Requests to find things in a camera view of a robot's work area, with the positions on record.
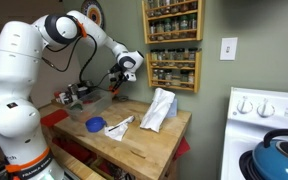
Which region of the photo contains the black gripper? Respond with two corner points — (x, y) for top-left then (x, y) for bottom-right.
(109, 64), (129, 95)

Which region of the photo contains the orange plastic bowl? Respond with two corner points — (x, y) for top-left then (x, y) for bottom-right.
(108, 85), (121, 96)

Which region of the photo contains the clear plastic storage case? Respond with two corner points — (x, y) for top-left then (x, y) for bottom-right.
(63, 89), (114, 123)

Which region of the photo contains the blue plastic bowl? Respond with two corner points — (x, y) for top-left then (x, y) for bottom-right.
(85, 116), (108, 134)

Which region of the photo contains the green plastic lid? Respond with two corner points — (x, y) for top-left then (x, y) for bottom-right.
(71, 103), (84, 112)

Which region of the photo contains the dark blue canister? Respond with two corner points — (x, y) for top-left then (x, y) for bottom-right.
(78, 80), (93, 98)

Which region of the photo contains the glass spice jar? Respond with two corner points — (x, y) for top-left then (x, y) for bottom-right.
(188, 0), (198, 11)
(175, 48), (186, 68)
(179, 15), (189, 39)
(164, 69), (173, 87)
(170, 0), (180, 14)
(180, 69), (189, 88)
(187, 47), (198, 68)
(158, 49), (168, 67)
(152, 68), (159, 86)
(188, 13), (198, 38)
(171, 17), (181, 40)
(158, 69), (165, 86)
(164, 18), (173, 40)
(156, 20), (165, 42)
(147, 0), (156, 18)
(154, 0), (163, 16)
(179, 0), (189, 13)
(167, 48), (177, 67)
(149, 21), (157, 42)
(150, 49), (159, 67)
(162, 0), (172, 15)
(187, 70), (196, 88)

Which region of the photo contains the thin metal utensil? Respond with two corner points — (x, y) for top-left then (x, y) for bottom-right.
(107, 115), (144, 132)

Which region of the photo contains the white crumpled cloth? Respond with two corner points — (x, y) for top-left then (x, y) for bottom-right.
(139, 87), (177, 134)

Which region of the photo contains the silver metal can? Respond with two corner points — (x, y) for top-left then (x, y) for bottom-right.
(67, 83), (79, 97)

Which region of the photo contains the white crumpled paper towel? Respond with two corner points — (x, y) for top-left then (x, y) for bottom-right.
(103, 115), (136, 142)

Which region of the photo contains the small red white box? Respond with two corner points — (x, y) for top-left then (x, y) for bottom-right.
(53, 91), (68, 105)

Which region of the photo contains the light blue packet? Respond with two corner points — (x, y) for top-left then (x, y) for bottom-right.
(165, 97), (178, 119)

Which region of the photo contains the red cloth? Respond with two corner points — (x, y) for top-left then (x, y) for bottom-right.
(172, 136), (192, 162)
(40, 108), (69, 128)

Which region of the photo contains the white stove knob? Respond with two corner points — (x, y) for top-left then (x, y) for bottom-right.
(236, 96), (254, 115)
(256, 98), (276, 119)

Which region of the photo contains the white stove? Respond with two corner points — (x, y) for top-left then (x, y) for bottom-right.
(220, 87), (288, 180)

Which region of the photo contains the black stove burner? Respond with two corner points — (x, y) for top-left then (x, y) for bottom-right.
(238, 149), (265, 180)

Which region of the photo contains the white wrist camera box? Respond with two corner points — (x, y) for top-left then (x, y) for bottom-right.
(125, 71), (138, 83)

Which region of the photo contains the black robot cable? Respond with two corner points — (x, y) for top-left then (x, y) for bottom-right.
(78, 33), (118, 90)
(42, 36), (84, 73)

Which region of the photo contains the patterned decorative wall plate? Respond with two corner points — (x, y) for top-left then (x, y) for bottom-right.
(80, 0), (105, 30)

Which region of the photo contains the wooden wall spice rack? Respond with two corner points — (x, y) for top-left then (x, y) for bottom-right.
(141, 0), (205, 45)
(145, 49), (202, 94)

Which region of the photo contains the white light switch plate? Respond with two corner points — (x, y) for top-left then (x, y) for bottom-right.
(219, 37), (238, 62)

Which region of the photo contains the teal kettle with black handle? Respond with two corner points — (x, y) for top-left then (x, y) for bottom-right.
(251, 129), (288, 180)

